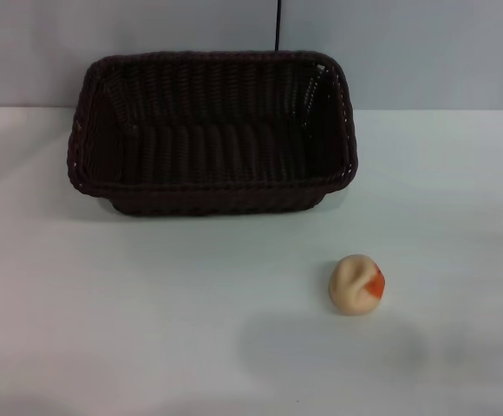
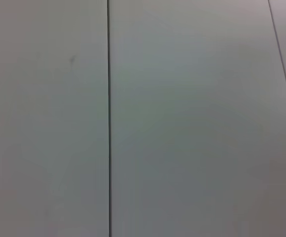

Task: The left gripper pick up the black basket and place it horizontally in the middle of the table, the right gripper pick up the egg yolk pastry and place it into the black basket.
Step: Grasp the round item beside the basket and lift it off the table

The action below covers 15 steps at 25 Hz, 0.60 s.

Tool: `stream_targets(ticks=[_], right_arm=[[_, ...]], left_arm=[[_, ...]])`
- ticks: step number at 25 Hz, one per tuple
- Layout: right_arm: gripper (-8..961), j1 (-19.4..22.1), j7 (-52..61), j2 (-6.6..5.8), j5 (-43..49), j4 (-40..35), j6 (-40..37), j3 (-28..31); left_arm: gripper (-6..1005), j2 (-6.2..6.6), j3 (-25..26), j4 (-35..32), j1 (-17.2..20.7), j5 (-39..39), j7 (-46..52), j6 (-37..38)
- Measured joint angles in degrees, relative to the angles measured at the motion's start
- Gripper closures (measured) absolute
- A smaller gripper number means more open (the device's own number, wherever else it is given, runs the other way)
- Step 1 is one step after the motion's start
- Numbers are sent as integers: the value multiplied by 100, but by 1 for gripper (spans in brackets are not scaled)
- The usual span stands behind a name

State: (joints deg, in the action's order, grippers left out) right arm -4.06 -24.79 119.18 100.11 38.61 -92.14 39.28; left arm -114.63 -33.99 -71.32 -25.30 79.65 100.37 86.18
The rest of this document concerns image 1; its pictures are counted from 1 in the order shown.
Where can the cream bun with orange patch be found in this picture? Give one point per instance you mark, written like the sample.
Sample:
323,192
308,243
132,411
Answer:
351,286

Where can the dark brown woven basket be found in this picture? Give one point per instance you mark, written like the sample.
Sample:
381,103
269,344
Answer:
217,164

